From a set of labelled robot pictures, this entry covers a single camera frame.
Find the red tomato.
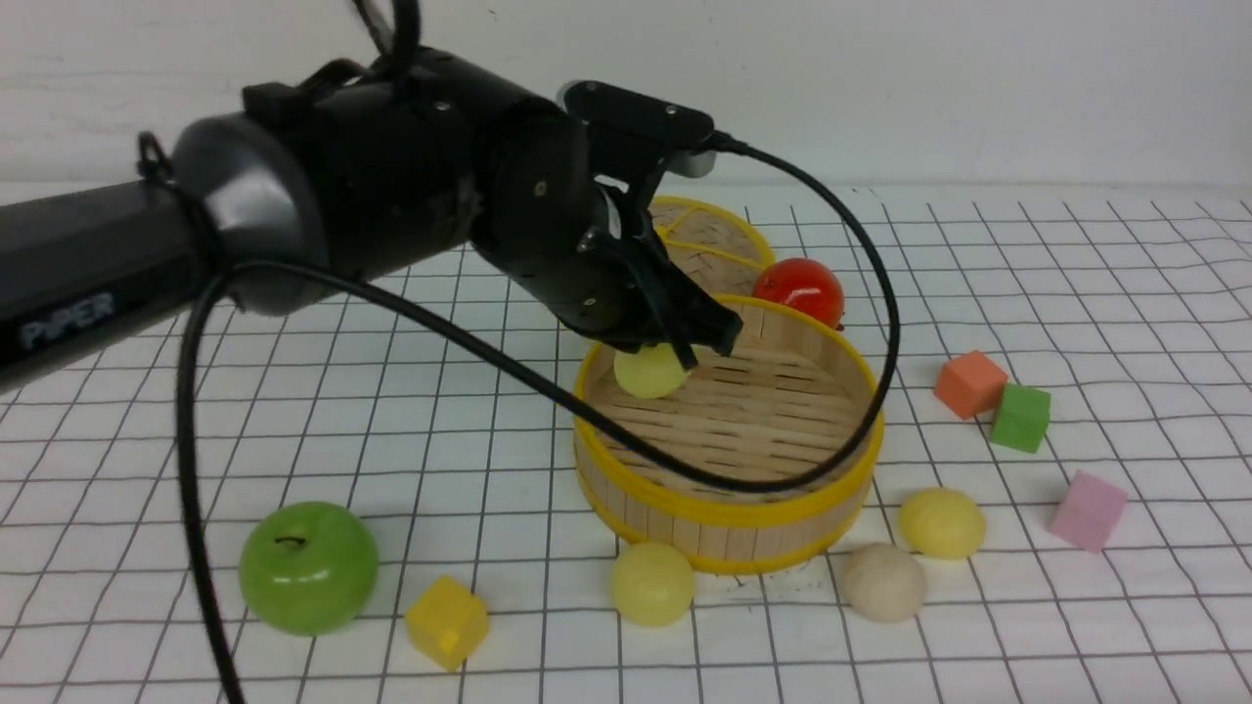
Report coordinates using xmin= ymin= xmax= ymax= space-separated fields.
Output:
xmin=751 ymin=257 xmax=845 ymax=332

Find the yellow cube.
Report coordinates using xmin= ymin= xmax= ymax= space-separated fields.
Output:
xmin=403 ymin=575 xmax=490 ymax=673

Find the green apple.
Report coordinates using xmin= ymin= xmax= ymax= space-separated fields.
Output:
xmin=238 ymin=501 xmax=381 ymax=638

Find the pink cube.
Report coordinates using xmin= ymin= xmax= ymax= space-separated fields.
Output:
xmin=1048 ymin=468 xmax=1131 ymax=552

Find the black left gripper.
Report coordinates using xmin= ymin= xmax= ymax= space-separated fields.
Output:
xmin=472 ymin=98 xmax=742 ymax=370

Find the white grid tablecloth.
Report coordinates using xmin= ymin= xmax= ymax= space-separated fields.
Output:
xmin=0 ymin=185 xmax=1252 ymax=704

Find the orange cube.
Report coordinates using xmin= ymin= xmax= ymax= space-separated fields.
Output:
xmin=933 ymin=349 xmax=1009 ymax=420

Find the beige bun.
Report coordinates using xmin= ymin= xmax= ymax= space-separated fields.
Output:
xmin=839 ymin=542 xmax=926 ymax=624

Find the yellow bun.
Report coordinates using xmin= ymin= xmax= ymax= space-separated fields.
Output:
xmin=899 ymin=487 xmax=988 ymax=560
xmin=608 ymin=541 xmax=696 ymax=628
xmin=613 ymin=343 xmax=692 ymax=398

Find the yellow bun front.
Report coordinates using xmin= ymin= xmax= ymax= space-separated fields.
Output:
xmin=608 ymin=541 xmax=696 ymax=628

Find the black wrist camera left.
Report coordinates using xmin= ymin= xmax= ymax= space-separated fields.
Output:
xmin=558 ymin=80 xmax=717 ymax=204

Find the bamboo steamer lid yellow rim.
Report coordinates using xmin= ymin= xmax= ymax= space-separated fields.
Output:
xmin=649 ymin=195 xmax=777 ymax=294

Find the bamboo steamer tray yellow rim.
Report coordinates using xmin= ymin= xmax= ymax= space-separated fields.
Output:
xmin=572 ymin=294 xmax=885 ymax=575

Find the green cube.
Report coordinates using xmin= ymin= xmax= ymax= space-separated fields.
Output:
xmin=989 ymin=383 xmax=1052 ymax=453

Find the black camera cable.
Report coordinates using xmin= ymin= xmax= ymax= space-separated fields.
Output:
xmin=177 ymin=132 xmax=903 ymax=704

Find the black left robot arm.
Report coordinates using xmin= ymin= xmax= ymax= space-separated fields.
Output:
xmin=1 ymin=48 xmax=742 ymax=391

